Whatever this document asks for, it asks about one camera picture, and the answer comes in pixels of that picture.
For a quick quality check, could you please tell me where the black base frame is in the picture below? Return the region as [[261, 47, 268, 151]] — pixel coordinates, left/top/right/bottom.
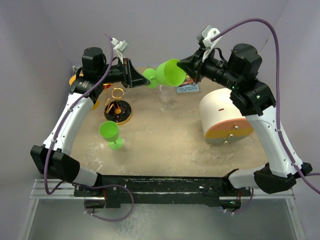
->
[[74, 175, 251, 209]]

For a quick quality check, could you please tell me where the green wine glass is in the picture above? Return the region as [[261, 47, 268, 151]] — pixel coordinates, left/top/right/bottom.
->
[[99, 121, 123, 151], [142, 58, 187, 88]]

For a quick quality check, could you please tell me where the orange wine glass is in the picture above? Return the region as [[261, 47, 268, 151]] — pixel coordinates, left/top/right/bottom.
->
[[68, 75, 100, 111]]

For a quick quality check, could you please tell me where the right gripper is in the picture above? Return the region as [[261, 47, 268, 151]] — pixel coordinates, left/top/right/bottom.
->
[[177, 44, 242, 90]]

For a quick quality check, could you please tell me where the clear wine glass back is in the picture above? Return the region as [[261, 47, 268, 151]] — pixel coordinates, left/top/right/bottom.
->
[[159, 85, 173, 111]]

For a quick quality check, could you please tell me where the blue treehouse book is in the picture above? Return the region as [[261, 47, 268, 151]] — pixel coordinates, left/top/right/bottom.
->
[[176, 75, 200, 94]]

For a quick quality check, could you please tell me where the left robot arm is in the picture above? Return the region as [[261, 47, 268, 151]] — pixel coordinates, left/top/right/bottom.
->
[[30, 47, 150, 196]]

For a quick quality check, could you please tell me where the white round drawer box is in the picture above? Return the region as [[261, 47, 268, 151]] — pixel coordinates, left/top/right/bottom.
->
[[199, 88, 254, 145]]

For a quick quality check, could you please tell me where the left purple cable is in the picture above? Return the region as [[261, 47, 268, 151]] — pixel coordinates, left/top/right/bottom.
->
[[43, 32, 136, 222]]

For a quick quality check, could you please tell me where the gold wine glass rack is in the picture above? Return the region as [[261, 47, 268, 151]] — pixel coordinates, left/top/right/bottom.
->
[[103, 83, 133, 125]]

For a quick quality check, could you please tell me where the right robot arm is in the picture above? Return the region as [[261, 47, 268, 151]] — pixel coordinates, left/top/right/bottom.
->
[[176, 43, 312, 196]]

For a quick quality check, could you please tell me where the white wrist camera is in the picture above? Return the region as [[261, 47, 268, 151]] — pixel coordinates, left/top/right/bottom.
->
[[111, 37, 129, 63], [196, 25, 222, 62]]

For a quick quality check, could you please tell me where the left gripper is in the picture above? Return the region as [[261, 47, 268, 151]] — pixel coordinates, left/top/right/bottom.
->
[[97, 58, 150, 88]]

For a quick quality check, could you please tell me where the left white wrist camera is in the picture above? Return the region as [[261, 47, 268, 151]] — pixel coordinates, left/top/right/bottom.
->
[[111, 37, 129, 63]]

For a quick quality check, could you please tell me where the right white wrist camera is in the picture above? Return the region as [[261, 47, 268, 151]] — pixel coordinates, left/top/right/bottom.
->
[[196, 25, 222, 62]]

